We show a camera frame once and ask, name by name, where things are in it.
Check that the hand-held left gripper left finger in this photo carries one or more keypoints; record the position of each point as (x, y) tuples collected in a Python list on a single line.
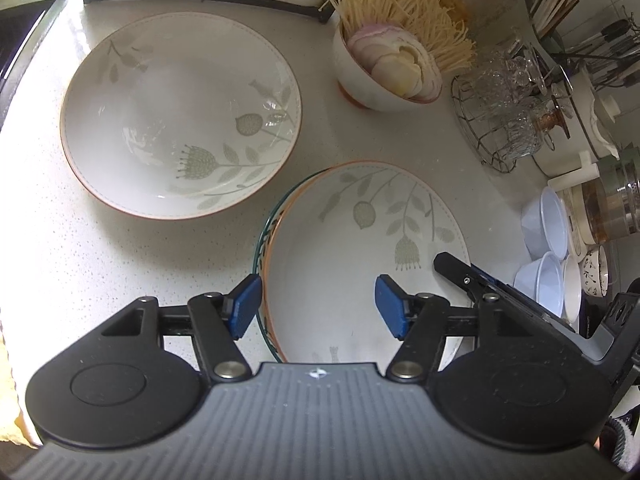
[(245, 305)]

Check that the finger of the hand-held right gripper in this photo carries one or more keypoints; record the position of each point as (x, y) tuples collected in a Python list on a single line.
[(462, 275)]

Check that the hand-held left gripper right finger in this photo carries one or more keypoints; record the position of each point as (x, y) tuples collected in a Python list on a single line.
[(392, 310)]

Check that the orange rimmed floral plate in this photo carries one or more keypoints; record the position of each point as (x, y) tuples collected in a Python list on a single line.
[(350, 260)]

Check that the large floral plate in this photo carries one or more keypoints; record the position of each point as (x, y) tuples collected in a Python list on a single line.
[(165, 110)]

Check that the person's right forearm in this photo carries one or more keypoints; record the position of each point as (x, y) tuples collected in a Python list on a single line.
[(622, 440)]

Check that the green rimmed plate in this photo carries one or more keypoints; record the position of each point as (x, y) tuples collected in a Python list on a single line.
[(259, 257)]

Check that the leaf patterned small bowl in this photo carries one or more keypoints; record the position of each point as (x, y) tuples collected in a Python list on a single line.
[(595, 270)]

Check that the glass kettle on cream base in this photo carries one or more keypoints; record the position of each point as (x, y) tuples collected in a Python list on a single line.
[(610, 205)]

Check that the amber glass cup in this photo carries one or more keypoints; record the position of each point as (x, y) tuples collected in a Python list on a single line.
[(552, 121)]

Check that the group of clear glass cups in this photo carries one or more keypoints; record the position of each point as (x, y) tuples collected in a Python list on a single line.
[(505, 90)]

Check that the white electric pot with lid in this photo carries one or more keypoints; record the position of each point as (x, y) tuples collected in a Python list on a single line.
[(595, 110)]

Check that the white bowl with orange base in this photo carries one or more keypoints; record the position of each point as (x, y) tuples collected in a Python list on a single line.
[(355, 85)]

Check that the cut purple onion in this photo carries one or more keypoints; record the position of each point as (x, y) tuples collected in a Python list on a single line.
[(395, 57)]

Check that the yellow cloth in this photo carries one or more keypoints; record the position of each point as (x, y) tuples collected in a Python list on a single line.
[(10, 400)]

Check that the hanging kitchen utensils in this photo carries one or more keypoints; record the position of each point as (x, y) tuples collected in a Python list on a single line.
[(607, 45)]

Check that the bundle of dried noodles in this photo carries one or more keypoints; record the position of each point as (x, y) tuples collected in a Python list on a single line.
[(400, 0)]

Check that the dark sink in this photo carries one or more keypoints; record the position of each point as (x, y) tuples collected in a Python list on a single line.
[(20, 35)]

